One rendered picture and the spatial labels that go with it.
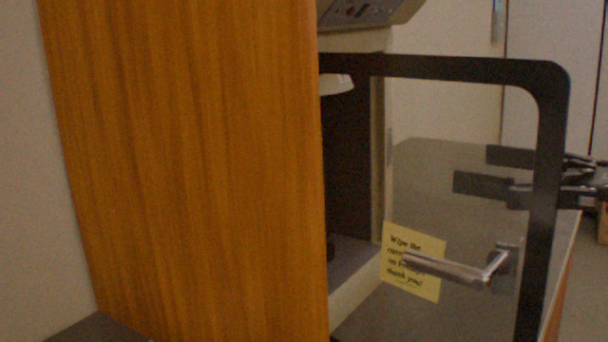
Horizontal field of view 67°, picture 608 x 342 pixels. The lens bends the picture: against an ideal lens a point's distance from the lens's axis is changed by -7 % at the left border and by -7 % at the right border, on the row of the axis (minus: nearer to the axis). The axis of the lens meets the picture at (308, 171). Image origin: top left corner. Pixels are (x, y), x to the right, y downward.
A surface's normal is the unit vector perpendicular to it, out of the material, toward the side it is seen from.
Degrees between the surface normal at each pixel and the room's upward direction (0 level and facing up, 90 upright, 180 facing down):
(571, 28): 90
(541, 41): 90
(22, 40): 90
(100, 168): 90
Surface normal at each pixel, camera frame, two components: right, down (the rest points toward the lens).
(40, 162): 0.83, 0.14
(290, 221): -0.56, 0.28
